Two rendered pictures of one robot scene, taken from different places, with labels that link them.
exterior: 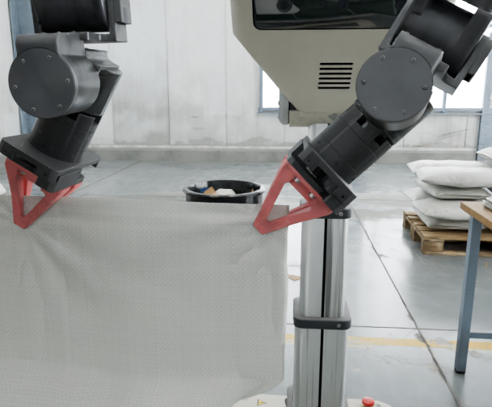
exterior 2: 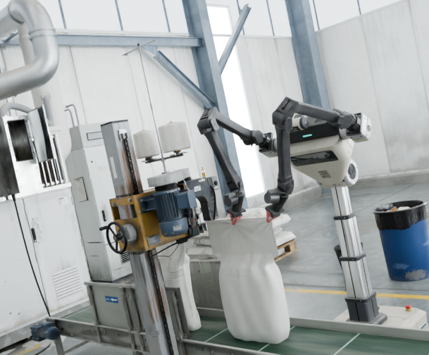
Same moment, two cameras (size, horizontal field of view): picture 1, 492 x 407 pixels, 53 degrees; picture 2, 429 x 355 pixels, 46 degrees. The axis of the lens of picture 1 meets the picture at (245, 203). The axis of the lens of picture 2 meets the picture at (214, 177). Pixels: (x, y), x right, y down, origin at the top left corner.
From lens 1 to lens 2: 2.37 m
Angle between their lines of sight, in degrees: 40
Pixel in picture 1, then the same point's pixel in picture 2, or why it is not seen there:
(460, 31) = (283, 185)
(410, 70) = (268, 196)
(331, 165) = (272, 209)
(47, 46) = (227, 196)
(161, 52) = (420, 89)
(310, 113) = (326, 184)
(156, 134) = (425, 159)
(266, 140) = not seen: outside the picture
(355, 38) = (322, 165)
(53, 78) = (229, 201)
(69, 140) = (237, 208)
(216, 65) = not seen: outside the picture
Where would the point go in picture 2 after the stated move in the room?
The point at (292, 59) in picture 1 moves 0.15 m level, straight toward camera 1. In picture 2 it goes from (309, 172) to (295, 176)
